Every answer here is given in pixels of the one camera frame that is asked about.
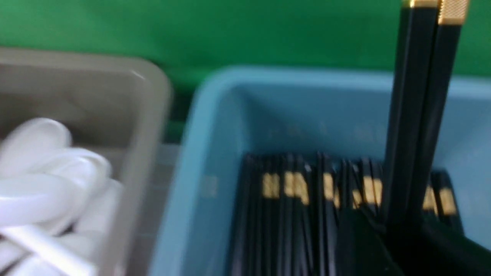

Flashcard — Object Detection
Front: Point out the green cloth backdrop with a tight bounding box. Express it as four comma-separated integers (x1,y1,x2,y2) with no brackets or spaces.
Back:
0,0,491,144

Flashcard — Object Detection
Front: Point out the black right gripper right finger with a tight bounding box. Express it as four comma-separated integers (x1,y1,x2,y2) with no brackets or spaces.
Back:
387,220,491,276

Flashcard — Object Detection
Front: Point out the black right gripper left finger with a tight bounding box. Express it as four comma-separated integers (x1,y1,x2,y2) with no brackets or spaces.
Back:
336,209,403,276

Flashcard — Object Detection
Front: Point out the bundle of black chopsticks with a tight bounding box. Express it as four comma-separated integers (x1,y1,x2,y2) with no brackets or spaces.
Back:
226,153,464,276

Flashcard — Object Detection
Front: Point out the blue chopstick bin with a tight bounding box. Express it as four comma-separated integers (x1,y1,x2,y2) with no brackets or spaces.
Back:
148,67,491,276

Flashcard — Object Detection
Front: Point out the olive spoon bin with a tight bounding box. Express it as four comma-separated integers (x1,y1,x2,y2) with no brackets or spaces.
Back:
0,47,173,276

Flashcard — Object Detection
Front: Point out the pile of white spoons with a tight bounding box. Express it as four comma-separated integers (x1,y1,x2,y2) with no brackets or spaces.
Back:
0,118,124,276

